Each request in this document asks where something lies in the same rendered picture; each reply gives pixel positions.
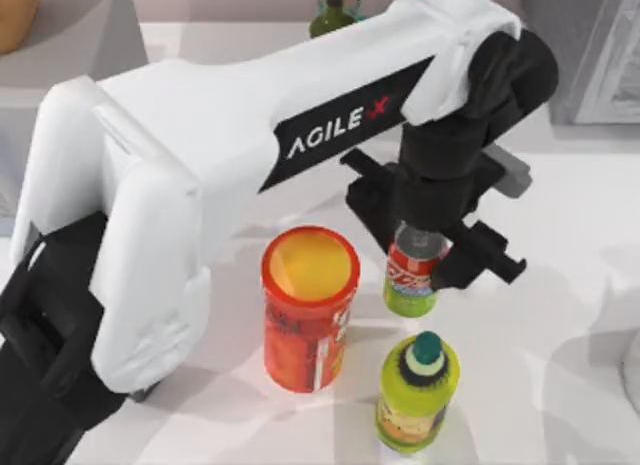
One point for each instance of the red and green can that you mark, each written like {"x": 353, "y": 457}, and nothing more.
{"x": 407, "y": 280}

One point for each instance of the orange cylindrical can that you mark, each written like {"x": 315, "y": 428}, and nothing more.
{"x": 305, "y": 315}

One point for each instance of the yellow-green bottle with teal cap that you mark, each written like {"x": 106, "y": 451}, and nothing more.
{"x": 415, "y": 395}

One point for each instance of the dark green bottle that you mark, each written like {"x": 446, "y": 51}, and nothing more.
{"x": 325, "y": 15}

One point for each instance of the grey ribbed rack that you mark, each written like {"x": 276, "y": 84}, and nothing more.
{"x": 610, "y": 50}

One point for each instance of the tan wicker basket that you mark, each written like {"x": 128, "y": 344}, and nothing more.
{"x": 17, "y": 15}

